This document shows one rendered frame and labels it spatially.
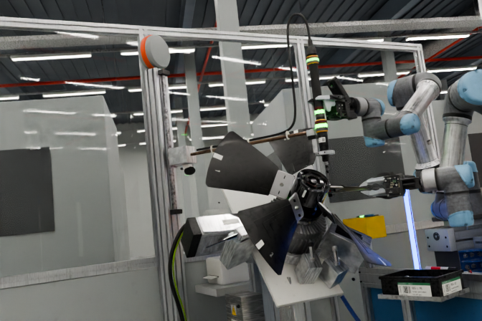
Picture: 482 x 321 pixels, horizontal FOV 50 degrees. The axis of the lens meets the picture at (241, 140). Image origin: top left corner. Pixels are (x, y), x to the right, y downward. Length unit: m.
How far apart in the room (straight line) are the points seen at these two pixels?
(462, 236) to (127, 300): 1.40
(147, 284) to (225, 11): 4.69
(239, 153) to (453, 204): 0.71
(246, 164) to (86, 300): 0.90
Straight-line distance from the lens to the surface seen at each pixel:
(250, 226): 1.57
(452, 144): 1.93
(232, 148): 1.83
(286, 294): 1.79
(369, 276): 2.32
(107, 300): 2.29
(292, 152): 1.99
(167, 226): 2.18
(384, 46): 3.19
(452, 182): 1.78
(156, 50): 2.31
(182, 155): 2.14
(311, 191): 1.74
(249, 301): 2.01
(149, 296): 2.33
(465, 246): 2.33
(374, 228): 2.26
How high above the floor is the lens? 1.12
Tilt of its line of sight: 9 degrees up
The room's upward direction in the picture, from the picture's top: 6 degrees counter-clockwise
